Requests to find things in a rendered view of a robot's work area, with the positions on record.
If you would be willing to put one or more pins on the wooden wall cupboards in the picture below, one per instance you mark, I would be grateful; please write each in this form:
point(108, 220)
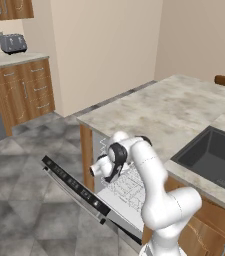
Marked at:
point(7, 9)

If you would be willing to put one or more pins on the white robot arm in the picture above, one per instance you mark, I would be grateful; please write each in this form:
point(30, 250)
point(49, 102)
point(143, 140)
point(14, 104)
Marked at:
point(157, 186)

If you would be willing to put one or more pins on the grey dishwasher body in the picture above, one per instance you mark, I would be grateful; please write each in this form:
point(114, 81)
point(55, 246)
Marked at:
point(97, 146)

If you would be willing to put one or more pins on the grey toaster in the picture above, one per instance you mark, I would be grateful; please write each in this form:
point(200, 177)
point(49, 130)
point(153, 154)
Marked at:
point(13, 43)

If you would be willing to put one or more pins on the wooden base cupboard run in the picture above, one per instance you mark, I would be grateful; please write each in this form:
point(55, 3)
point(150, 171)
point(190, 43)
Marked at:
point(27, 90)

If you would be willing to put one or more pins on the dishwasher door with black panel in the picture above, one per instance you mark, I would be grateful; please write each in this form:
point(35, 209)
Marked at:
point(84, 196)

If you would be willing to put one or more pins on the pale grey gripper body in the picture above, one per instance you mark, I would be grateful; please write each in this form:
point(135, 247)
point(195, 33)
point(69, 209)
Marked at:
point(111, 176)

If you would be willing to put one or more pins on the wooden island side panel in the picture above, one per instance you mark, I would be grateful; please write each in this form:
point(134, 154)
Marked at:
point(86, 156)

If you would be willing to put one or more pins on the wooden island cupboard door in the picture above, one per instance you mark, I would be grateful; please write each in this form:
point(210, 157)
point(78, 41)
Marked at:
point(214, 226)

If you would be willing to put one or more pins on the black sink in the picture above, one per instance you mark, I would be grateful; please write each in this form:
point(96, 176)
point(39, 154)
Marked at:
point(214, 156)

